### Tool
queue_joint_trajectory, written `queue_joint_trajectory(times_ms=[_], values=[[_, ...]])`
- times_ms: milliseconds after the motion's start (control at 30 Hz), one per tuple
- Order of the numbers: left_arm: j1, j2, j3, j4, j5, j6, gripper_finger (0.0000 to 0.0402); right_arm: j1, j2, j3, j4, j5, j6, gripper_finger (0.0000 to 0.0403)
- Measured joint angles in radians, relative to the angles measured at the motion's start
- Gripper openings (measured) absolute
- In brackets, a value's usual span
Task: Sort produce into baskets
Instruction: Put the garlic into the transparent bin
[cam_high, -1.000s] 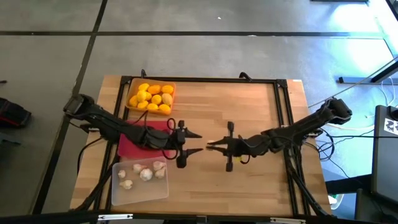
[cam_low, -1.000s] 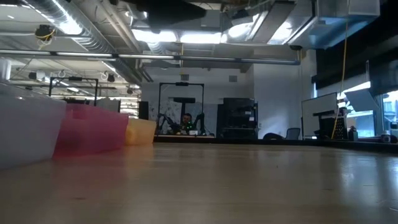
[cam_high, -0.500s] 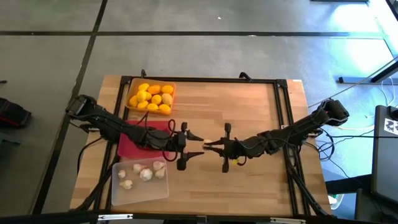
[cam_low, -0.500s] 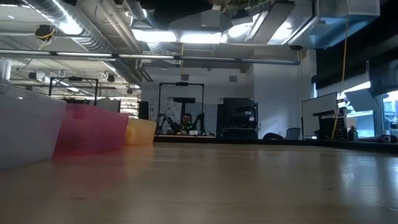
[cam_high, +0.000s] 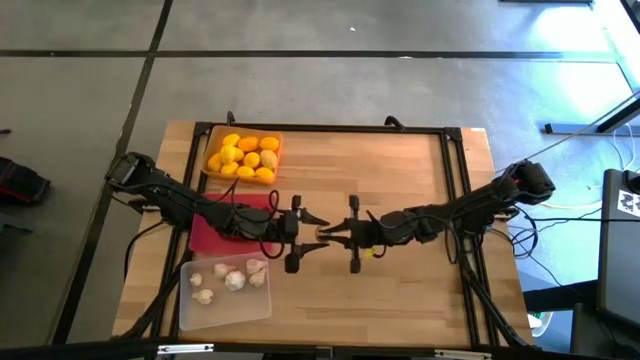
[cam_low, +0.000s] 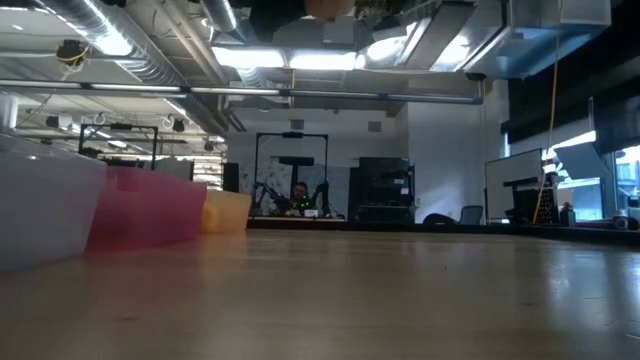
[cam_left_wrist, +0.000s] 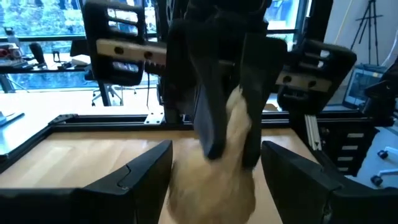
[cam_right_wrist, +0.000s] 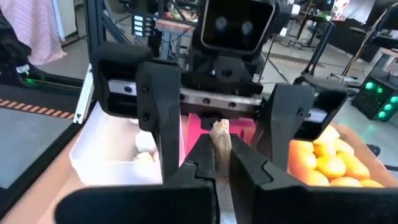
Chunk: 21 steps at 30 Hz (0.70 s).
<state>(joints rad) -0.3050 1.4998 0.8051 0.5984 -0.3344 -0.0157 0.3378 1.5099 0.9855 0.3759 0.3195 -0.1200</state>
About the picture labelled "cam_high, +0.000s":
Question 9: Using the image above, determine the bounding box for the orange plastic basket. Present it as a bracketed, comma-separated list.
[201, 124, 284, 187]

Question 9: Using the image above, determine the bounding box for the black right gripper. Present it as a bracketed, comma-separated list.
[318, 194, 401, 275]

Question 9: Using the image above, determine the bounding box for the black bag red trim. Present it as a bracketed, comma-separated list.
[0, 156, 52, 208]

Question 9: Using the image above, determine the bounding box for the white cable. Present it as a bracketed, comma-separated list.
[612, 122, 640, 174]

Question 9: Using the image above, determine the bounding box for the clear plastic basket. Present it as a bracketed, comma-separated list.
[178, 251, 274, 332]

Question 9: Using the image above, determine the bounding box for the yellow cable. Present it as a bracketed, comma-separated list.
[539, 199, 604, 210]

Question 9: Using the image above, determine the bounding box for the black cable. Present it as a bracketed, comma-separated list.
[122, 217, 174, 284]
[529, 214, 640, 225]
[492, 204, 541, 261]

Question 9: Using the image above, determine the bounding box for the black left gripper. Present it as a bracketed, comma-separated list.
[272, 194, 331, 275]

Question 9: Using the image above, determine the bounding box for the white cup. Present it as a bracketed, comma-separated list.
[527, 309, 555, 338]

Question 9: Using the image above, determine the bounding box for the black computer cart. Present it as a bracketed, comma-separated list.
[596, 168, 640, 331]

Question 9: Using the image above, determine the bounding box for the pink plastic basket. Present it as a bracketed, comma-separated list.
[188, 193, 280, 259]

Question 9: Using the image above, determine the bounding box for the grey metal stand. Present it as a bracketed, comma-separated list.
[543, 89, 640, 137]

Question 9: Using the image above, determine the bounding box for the black metal table frame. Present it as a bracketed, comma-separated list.
[119, 121, 534, 360]

